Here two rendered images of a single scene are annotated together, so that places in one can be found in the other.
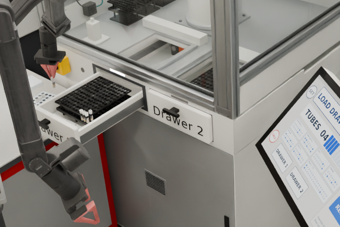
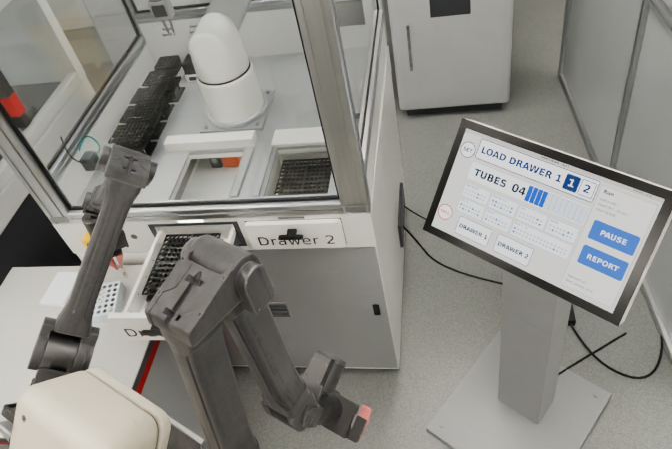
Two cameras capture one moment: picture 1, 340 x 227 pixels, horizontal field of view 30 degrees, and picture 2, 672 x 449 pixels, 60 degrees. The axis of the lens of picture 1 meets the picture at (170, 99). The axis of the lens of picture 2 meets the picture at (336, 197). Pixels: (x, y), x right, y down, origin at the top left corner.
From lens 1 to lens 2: 85 cm
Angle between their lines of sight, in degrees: 25
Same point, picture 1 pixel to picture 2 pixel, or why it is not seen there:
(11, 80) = (265, 345)
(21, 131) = (285, 394)
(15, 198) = not seen: hidden behind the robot
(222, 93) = (351, 191)
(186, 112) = (308, 227)
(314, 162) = (524, 221)
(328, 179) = (555, 232)
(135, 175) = not seen: hidden behind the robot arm
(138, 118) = not seen: hidden behind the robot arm
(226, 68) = (352, 163)
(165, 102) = (274, 228)
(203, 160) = (335, 265)
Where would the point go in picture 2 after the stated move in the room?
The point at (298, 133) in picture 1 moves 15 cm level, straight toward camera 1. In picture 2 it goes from (479, 198) to (517, 235)
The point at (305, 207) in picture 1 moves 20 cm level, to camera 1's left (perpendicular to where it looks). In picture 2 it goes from (543, 270) to (485, 323)
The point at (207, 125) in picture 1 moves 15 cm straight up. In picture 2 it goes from (339, 231) to (330, 194)
